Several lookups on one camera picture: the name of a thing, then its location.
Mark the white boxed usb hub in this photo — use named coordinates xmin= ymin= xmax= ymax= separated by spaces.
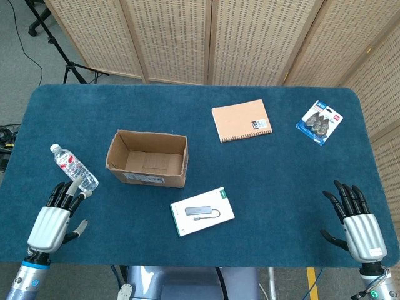
xmin=169 ymin=186 xmax=236 ymax=238

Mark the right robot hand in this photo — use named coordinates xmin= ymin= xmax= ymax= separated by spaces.
xmin=319 ymin=179 xmax=388 ymax=264

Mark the black floor cable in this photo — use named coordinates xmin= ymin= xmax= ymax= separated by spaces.
xmin=6 ymin=0 xmax=44 ymax=87

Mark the blue table mat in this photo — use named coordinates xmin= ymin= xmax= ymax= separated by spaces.
xmin=0 ymin=83 xmax=392 ymax=269

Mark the black office chair base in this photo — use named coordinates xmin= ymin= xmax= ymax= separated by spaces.
xmin=27 ymin=6 xmax=51 ymax=37

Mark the tan spiral notebook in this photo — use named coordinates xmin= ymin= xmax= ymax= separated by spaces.
xmin=211 ymin=99 xmax=273 ymax=144

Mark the cable bundle on floor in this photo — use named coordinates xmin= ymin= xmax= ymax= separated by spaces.
xmin=0 ymin=124 xmax=21 ymax=171

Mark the clear plastic water bottle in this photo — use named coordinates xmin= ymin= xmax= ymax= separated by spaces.
xmin=49 ymin=143 xmax=99 ymax=193

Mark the blue binder clip blister pack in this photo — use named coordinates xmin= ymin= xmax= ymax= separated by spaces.
xmin=295 ymin=99 xmax=344 ymax=147

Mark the open cardboard box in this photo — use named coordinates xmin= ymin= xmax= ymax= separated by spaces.
xmin=105 ymin=129 xmax=189 ymax=189

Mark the grey robot torso base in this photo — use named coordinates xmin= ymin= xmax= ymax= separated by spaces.
xmin=116 ymin=265 xmax=261 ymax=300

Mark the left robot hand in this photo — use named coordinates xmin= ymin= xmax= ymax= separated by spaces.
xmin=27 ymin=175 xmax=94 ymax=254

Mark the black tripod stand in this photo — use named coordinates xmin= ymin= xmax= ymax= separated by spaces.
xmin=24 ymin=0 xmax=110 ymax=84

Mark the wicker folding screen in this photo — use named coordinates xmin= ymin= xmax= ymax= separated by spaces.
xmin=43 ymin=0 xmax=400 ymax=232

